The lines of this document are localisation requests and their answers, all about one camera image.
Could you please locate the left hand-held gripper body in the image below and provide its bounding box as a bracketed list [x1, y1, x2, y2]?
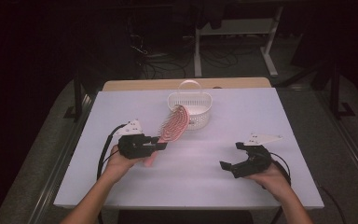
[115, 119, 160, 161]

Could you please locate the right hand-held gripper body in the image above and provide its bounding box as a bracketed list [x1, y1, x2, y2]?
[230, 133, 283, 179]

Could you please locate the pink hairbrush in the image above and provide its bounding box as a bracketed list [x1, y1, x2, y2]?
[143, 105, 191, 168]

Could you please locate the white perforated plastic basket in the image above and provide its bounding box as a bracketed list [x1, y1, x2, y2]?
[167, 79, 213, 132]

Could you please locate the person's left hand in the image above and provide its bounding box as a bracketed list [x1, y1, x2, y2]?
[100, 144, 147, 185]

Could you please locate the person's right hand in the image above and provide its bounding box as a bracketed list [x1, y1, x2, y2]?
[245, 159, 291, 202]

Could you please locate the wooden table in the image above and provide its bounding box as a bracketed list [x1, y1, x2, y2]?
[102, 77, 272, 92]

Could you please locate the black metal stand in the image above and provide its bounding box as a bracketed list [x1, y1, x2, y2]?
[62, 69, 87, 123]
[328, 60, 357, 121]

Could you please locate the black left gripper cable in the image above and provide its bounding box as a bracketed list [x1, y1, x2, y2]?
[96, 123, 129, 224]

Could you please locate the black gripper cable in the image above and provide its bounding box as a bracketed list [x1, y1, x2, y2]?
[268, 151, 349, 224]
[96, 123, 129, 224]

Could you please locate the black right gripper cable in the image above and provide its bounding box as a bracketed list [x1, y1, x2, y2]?
[268, 151, 349, 224]

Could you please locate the aluminium rail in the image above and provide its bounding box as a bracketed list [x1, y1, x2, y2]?
[27, 92, 98, 224]
[315, 89, 358, 195]

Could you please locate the tangle of floor cables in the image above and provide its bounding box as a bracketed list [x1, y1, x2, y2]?
[126, 15, 255, 79]

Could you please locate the white metal desk frame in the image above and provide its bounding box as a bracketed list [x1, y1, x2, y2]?
[193, 5, 285, 78]

